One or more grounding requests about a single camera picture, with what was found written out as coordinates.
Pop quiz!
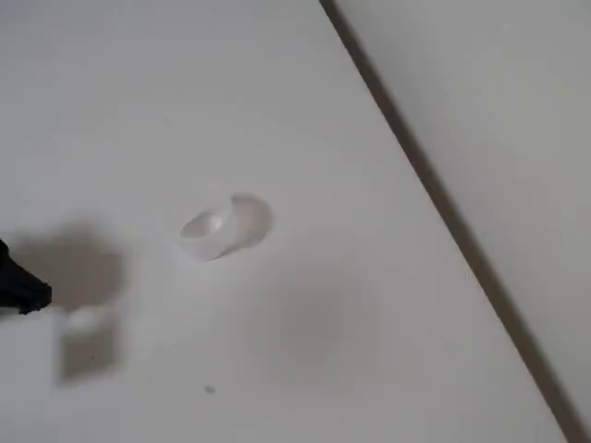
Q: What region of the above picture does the small translucent plastic cup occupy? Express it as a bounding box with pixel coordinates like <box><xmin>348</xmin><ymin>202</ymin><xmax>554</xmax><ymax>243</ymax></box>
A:
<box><xmin>177</xmin><ymin>192</ymin><xmax>274</xmax><ymax>264</ymax></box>

